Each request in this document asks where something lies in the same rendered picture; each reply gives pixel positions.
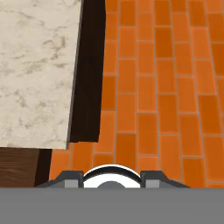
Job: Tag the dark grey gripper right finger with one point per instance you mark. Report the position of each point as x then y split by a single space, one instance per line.
153 178

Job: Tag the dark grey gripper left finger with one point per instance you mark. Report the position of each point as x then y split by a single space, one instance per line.
70 178

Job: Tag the white round thing, black rim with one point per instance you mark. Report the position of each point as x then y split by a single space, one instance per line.
96 178

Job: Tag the dark wood counter cabinet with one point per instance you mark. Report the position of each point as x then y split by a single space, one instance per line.
87 87

